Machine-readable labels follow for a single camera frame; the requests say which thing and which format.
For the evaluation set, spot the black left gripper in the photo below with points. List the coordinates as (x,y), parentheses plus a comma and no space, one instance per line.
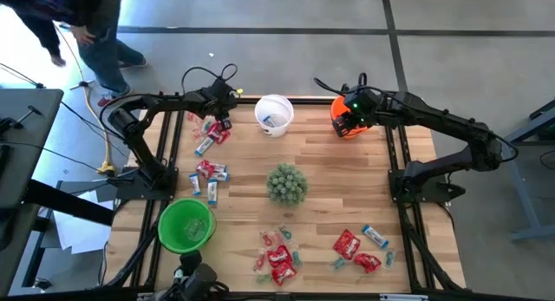
(219,99)

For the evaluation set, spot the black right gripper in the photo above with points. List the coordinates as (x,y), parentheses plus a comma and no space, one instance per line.
(366,106)

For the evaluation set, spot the green plastic bucket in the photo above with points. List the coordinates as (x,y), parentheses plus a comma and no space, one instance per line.
(186,225)

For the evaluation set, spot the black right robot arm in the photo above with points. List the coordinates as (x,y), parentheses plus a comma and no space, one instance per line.
(433,114)

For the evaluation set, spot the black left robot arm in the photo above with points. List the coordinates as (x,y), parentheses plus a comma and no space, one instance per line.
(143,151)

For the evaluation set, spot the orange plastic bucket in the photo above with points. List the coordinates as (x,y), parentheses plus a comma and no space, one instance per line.
(334,110)

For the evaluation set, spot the white plastic bucket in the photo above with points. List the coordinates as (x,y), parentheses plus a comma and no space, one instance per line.
(282,114)

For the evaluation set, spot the green potted artificial plant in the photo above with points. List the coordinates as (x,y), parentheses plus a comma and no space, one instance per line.
(286,185)

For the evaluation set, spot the person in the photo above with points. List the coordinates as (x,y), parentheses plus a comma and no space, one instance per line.
(104,54)

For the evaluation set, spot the black desk beam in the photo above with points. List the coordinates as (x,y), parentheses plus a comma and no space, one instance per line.
(69,202)

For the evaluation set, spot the white paper sheets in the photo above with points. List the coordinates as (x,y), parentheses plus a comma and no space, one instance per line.
(78,236)

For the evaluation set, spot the dark gray desk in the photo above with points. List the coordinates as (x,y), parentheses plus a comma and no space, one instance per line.
(21,171)

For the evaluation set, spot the black clamp tool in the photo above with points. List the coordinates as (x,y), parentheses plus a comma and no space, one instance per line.
(8,124)

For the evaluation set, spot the black frame clamp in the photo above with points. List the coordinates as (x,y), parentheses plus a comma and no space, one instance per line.
(345,88)

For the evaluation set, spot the black camera device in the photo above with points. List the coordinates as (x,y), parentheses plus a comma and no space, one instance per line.
(199,279)

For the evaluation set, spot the white table bracket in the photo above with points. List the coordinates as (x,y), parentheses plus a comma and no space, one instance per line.
(147,296)
(403,297)

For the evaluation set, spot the blue-gray table frame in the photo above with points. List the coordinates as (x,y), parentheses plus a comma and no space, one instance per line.
(520,186)

